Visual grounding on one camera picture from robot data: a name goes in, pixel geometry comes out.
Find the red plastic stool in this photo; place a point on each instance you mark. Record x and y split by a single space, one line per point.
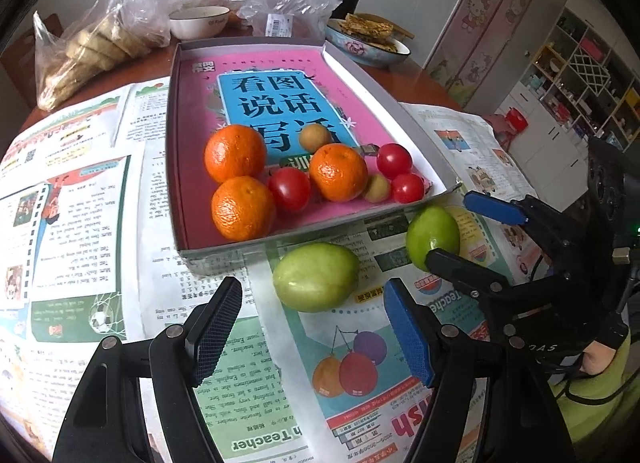
516 121

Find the grey cardboard box lid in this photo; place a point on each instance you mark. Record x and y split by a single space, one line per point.
300 235

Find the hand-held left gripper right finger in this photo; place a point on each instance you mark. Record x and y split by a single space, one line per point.
407 333

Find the wooden chopsticks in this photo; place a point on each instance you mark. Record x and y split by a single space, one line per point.
404 32

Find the fried pancakes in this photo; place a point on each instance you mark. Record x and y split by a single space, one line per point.
370 29

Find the newspaper with film strip picture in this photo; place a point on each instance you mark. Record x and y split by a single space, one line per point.
90 243

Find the brown kiwi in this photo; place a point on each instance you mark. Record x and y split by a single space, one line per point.
376 188

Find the newspaper with fruit drawing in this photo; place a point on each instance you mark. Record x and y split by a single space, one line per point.
300 343

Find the red cherry tomato with stem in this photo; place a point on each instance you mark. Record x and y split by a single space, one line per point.
407 188

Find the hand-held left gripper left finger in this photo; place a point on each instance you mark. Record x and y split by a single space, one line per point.
217 328

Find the white bowl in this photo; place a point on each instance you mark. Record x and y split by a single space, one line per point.
199 23

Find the small bright green jujube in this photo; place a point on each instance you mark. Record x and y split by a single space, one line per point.
432 233

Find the pink book with blue title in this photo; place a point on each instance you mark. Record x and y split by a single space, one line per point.
260 93

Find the white shelf unit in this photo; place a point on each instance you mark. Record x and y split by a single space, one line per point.
575 83

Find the brown longan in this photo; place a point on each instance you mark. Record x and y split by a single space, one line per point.
313 138

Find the large red tomato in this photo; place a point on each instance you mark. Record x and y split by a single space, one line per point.
289 189

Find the large pale green jujube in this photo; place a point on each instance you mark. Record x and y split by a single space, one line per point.
315 278

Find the wooden chair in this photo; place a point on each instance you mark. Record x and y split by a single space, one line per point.
20 58

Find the pink cartoon wardrobe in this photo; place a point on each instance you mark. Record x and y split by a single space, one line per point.
485 18

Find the newspaper with small colour pictures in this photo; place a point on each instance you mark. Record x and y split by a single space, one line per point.
450 133

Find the plastic bag of biscuits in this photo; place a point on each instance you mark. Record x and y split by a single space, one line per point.
95 48

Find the floral ceramic bowl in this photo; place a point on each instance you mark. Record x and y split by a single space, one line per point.
367 53

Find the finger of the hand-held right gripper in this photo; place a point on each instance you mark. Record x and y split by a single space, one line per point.
492 208
460 268

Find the orange mandarin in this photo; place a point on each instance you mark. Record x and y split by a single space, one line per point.
235 153
338 173
243 208

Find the newspaper with green banner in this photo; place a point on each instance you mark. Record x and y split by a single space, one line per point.
75 133

